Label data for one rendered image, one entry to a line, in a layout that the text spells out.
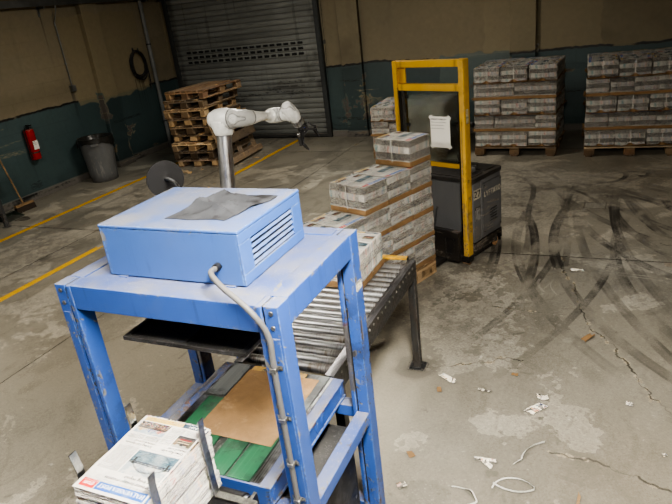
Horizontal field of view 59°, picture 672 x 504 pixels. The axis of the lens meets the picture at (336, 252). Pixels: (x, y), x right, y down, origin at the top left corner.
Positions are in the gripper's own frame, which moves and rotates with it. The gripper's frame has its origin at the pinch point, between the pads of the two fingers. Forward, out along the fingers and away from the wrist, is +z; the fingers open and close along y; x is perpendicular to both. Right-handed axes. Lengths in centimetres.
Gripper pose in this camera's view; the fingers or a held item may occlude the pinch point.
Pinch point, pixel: (312, 141)
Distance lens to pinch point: 468.3
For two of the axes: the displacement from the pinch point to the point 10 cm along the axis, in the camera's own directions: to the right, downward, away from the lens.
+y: -5.9, 7.8, -1.8
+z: 4.5, 5.1, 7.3
